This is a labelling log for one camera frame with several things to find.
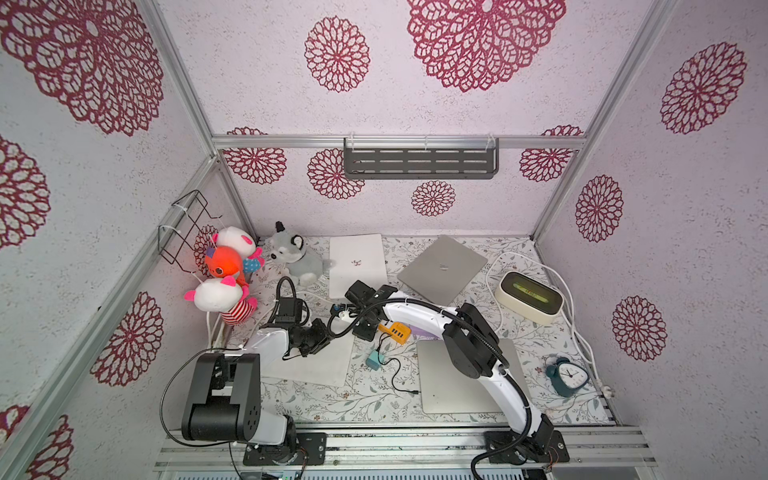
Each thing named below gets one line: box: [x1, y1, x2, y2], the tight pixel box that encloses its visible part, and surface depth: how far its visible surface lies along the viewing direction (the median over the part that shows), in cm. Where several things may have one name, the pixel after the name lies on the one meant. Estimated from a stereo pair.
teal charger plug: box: [365, 349, 385, 371], surface depth 88 cm
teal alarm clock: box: [546, 357, 589, 398], surface depth 83 cm
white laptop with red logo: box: [330, 234, 388, 299], surface depth 119 cm
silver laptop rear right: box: [397, 235, 488, 306], surface depth 114 cm
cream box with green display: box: [495, 271, 565, 325], surface depth 98 cm
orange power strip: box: [378, 322, 411, 345], surface depth 94 cm
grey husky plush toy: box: [264, 221, 335, 287], surface depth 97 cm
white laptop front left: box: [244, 329, 355, 387], surface depth 87 cm
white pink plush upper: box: [212, 226, 257, 259], surface depth 97 cm
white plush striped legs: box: [183, 276, 259, 326], surface depth 82 cm
